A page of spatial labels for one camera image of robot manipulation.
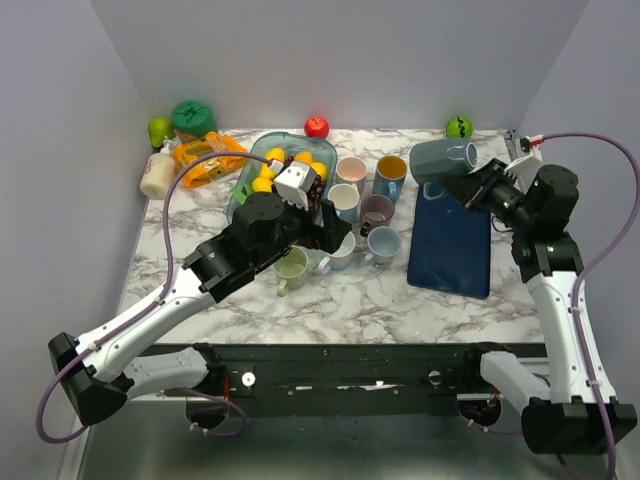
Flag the pink mug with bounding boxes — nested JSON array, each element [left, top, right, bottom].
[[335, 157, 368, 194]]

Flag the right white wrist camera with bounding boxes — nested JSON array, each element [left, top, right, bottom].
[[504, 135, 544, 178]]

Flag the small orange fruit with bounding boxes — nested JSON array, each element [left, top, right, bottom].
[[294, 151, 314, 164]]

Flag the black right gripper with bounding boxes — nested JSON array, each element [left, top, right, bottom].
[[440, 157, 537, 231]]

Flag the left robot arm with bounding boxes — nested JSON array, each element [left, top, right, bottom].
[[48, 193, 351, 427]]

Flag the dark purple grapes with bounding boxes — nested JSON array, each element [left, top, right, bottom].
[[285, 156, 327, 221]]

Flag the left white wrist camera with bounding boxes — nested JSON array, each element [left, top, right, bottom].
[[274, 161, 317, 211]]

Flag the blue butterfly mug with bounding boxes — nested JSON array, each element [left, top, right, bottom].
[[372, 156, 408, 203]]

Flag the green pear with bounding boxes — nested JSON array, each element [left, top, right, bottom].
[[148, 117, 175, 149]]

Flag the clear blue fruit tray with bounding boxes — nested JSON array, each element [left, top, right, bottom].
[[226, 131, 338, 225]]

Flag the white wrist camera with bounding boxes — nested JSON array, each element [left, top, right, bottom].
[[274, 161, 317, 211], [504, 135, 544, 178]]

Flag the yellow lemon right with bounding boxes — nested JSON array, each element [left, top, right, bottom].
[[310, 162, 329, 182]]

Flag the dark blue tray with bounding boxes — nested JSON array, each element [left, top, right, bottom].
[[407, 183, 492, 299]]

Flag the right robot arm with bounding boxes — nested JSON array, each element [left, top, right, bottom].
[[442, 159, 637, 455]]

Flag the grey white mug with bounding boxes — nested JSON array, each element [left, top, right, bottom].
[[364, 226, 402, 268]]

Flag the dark teal mug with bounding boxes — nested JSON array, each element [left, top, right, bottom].
[[409, 138, 478, 201]]

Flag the green mug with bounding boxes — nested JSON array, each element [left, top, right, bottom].
[[274, 246, 310, 297]]

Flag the green black ball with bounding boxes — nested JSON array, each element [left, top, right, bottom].
[[445, 115, 473, 138]]

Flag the yellow lemon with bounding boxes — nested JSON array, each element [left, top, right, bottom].
[[251, 164, 276, 192], [310, 162, 329, 182]]

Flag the black table frame rail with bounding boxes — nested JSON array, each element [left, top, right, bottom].
[[144, 341, 551, 419]]

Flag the yellow lemon left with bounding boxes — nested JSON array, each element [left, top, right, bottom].
[[251, 164, 276, 192]]

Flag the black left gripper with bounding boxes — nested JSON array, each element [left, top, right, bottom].
[[252, 185, 352, 269]]

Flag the yellow mango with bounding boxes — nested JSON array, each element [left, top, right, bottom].
[[265, 147, 286, 163]]

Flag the red apple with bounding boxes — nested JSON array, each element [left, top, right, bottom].
[[303, 116, 330, 139]]

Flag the purple mug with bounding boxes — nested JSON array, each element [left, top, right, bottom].
[[360, 194, 395, 237]]

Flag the orange snack bag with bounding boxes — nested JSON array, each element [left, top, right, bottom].
[[173, 131, 246, 189]]

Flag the cream lotion bottle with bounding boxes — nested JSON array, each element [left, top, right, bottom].
[[140, 137, 176, 200]]

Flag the light blue faceted mug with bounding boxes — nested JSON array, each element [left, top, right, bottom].
[[327, 184, 360, 224]]

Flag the red dragon fruit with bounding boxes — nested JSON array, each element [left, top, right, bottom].
[[231, 184, 254, 205]]

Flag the light blue white mug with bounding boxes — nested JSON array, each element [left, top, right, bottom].
[[316, 232, 355, 274]]

